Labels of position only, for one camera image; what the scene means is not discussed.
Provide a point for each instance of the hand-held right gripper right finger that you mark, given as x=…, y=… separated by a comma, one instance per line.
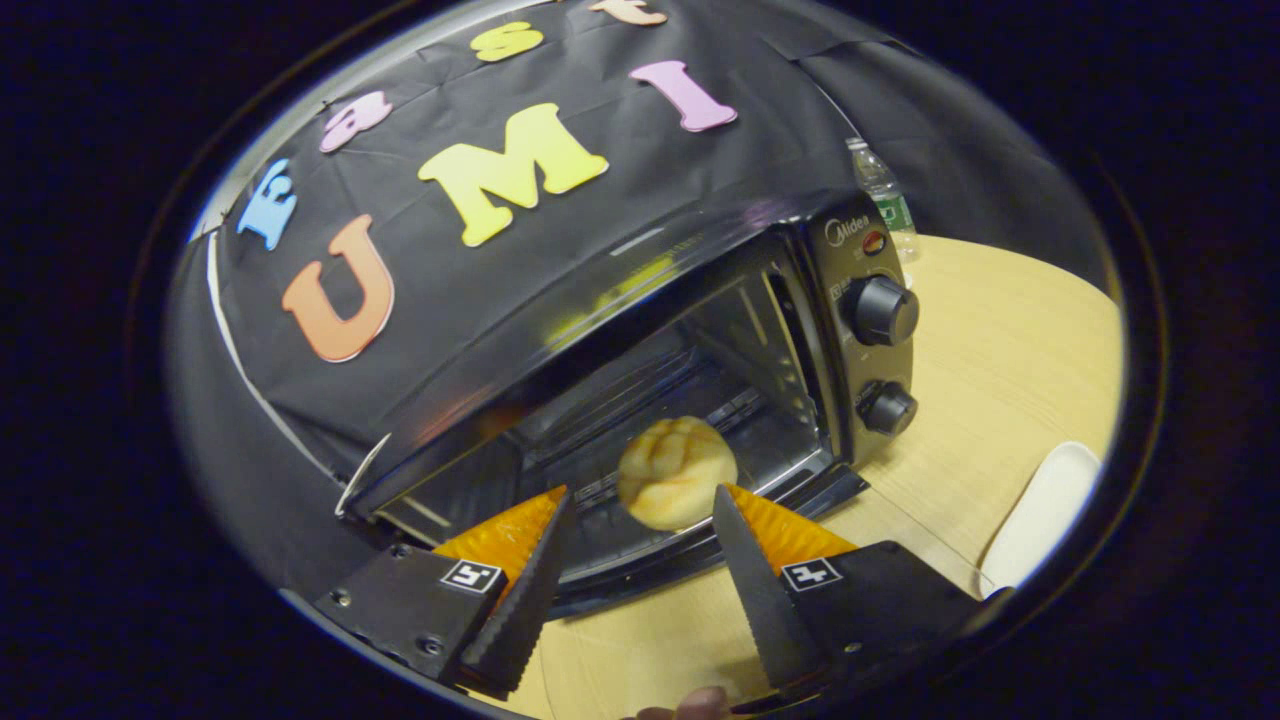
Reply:
x=765, y=610

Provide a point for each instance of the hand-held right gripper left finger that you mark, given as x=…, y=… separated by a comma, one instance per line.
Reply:
x=530, y=610

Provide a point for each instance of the round yellow bread bun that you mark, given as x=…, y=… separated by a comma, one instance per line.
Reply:
x=675, y=475

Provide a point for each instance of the black electric oven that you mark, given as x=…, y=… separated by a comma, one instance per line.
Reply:
x=860, y=260

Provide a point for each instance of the white square plate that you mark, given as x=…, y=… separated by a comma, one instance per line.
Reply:
x=1045, y=510

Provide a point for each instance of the clear plastic water bottle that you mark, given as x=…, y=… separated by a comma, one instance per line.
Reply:
x=885, y=200

